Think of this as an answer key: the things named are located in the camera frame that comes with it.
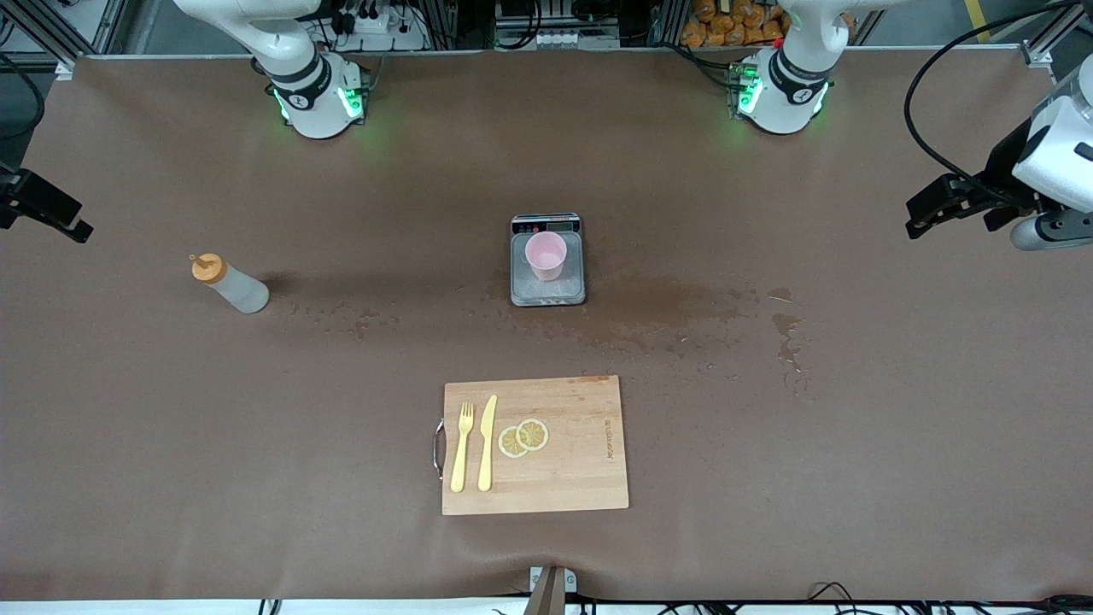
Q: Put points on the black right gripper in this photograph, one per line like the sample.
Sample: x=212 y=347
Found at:
x=26 y=195

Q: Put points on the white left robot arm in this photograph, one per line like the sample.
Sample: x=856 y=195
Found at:
x=781 y=111

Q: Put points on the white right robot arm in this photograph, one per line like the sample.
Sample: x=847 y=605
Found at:
x=316 y=111

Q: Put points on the wooden cutting board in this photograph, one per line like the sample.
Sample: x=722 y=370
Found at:
x=572 y=470

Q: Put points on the aluminium frame profile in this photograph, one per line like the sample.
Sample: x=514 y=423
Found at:
x=64 y=67
x=1037 y=55

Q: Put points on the grey digital kitchen scale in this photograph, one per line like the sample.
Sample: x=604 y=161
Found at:
x=546 y=292

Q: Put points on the metal camera mounting bracket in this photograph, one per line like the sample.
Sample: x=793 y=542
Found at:
x=551 y=589

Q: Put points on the lemon slice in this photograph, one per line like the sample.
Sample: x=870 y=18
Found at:
x=509 y=444
x=534 y=434

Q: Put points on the clear squeeze bottle orange cap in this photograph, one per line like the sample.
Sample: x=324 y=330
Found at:
x=239 y=292

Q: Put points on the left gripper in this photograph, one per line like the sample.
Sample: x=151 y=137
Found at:
x=1008 y=167

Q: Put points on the yellow plastic fork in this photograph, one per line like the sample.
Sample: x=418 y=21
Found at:
x=461 y=453

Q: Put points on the white power strip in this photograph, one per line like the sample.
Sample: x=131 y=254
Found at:
x=384 y=30

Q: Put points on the pink plastic cup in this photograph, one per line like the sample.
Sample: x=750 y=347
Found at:
x=546 y=254

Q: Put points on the yellow plastic knife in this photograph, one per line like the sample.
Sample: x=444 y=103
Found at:
x=487 y=444

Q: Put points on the orange snack packets pile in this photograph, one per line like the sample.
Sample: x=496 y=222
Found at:
x=726 y=26

